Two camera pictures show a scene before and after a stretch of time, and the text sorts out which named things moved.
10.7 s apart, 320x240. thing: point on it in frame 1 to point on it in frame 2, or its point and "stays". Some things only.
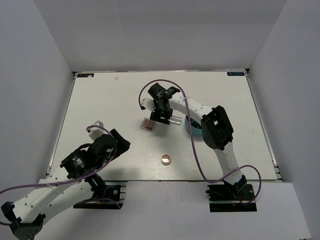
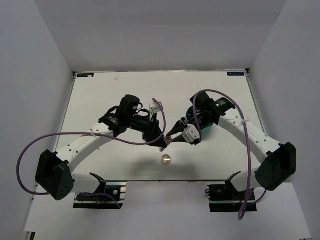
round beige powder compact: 166,159 stays
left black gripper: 122,146 to 152,132
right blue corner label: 235,73 stays
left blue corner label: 85,75 stays
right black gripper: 155,116 to 178,127
